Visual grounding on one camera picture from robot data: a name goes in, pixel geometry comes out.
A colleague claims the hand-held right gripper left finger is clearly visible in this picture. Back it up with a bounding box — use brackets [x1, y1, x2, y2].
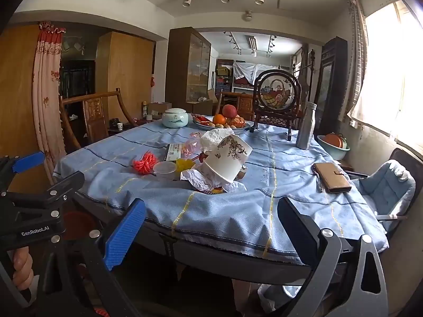
[36, 198, 148, 317]

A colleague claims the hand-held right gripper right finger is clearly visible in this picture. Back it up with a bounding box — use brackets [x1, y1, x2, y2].
[277, 197, 389, 317]

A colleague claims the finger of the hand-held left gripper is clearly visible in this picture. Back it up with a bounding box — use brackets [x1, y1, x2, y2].
[0, 151, 46, 192]
[0, 171, 85, 212]

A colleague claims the clear plastic cup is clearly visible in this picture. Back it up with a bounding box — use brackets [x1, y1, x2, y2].
[153, 161, 177, 182]

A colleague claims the white medicine box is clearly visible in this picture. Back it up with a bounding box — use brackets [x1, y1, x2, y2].
[165, 143, 184, 162]

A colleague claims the pink plastic bag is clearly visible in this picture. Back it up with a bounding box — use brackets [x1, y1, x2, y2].
[181, 131, 207, 159]

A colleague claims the person's left hand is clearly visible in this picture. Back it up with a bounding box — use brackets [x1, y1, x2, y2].
[11, 246, 34, 291]

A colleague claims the brown leather wallet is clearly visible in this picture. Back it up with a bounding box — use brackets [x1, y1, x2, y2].
[312, 162, 352, 194]

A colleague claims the pink floral curtain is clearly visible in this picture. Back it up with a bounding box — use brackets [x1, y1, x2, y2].
[32, 21, 68, 182]

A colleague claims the red yarn tassel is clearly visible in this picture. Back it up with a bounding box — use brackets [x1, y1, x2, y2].
[132, 151, 157, 175]

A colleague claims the light blue striped tablecloth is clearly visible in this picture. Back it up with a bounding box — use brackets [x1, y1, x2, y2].
[53, 115, 389, 266]

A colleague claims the grey round table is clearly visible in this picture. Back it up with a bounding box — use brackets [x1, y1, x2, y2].
[71, 192, 331, 286]

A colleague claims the carved wooden chair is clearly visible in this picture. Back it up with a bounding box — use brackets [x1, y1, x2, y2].
[59, 87, 136, 149]
[215, 91, 256, 119]

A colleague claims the pale green basin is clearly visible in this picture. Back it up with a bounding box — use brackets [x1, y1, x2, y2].
[317, 132, 351, 162]

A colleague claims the crumpled white paper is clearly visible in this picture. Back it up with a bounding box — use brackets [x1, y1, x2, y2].
[180, 168, 247, 194]

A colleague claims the yellow tassel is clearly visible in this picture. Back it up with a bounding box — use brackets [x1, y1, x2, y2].
[175, 158, 195, 172]

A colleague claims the orange bowl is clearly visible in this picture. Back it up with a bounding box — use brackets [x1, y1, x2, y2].
[323, 133, 344, 148]

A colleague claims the large white printed cup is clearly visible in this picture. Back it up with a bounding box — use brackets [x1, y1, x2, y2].
[202, 135, 253, 184]

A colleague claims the metal water bottle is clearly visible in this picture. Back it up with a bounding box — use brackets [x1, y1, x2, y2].
[296, 102, 317, 150]

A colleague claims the cardboard box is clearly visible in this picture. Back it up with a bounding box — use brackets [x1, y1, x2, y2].
[149, 102, 172, 116]

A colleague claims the pale green ceramic jar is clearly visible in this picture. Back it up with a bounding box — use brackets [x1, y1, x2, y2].
[162, 108, 190, 128]

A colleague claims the white plastic bag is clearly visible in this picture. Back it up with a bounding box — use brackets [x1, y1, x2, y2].
[200, 128, 235, 154]

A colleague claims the wooden wardrobe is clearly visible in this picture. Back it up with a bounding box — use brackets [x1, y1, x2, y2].
[95, 31, 156, 123]

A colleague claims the blue rimmed fruit plate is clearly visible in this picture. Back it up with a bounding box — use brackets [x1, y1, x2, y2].
[192, 114, 252, 131]

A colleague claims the dark armchair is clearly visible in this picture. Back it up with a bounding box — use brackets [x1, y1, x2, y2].
[340, 148, 420, 225]

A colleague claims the round embroidered table screen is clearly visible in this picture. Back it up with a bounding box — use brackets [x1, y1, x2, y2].
[249, 69, 303, 141]

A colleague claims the dark tall wooden cabinet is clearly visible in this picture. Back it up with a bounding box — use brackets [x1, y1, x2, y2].
[312, 36, 348, 133]

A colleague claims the glass display cabinet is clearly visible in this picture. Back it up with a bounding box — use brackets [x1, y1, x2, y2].
[165, 26, 212, 114]

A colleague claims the white draped cloth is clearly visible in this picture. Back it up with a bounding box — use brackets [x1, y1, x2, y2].
[233, 60, 281, 81]

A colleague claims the storage shelf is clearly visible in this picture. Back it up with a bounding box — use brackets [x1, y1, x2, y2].
[215, 59, 235, 93]

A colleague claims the window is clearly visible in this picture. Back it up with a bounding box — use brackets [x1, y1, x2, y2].
[347, 0, 423, 152]

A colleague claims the striped window curtain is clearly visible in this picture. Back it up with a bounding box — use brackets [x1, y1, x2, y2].
[347, 0, 369, 126]

